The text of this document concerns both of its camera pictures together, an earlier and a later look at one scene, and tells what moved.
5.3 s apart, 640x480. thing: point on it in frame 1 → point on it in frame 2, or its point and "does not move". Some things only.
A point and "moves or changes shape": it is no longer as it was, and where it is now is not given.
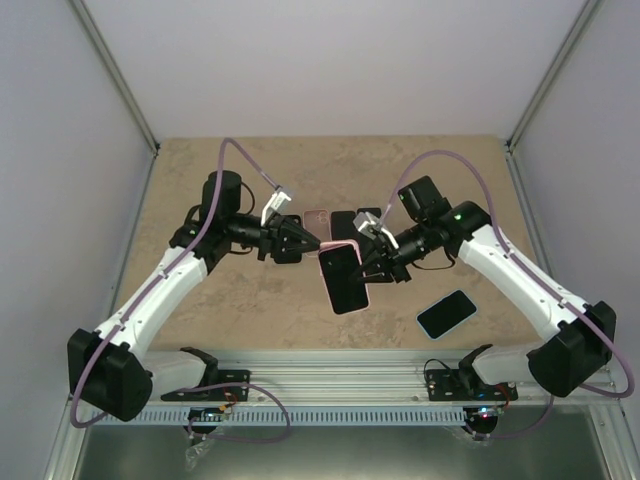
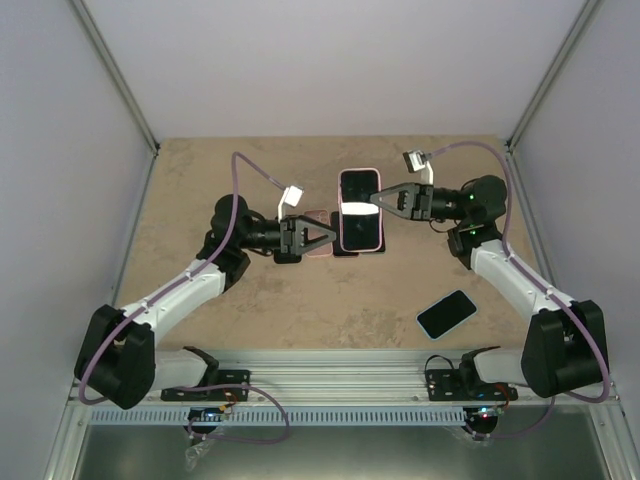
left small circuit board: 207,414 does not move
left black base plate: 220,394 does not move
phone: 339,262 → 360,219
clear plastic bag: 192,452 does not move
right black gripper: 394,266 → 415,200
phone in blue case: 446,314 does not move
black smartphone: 342,227 → 336,245
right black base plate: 447,385 does not move
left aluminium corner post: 86,20 does not move
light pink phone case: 317,222 does not move
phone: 376,211 moves or changes shape
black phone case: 291,257 does not move
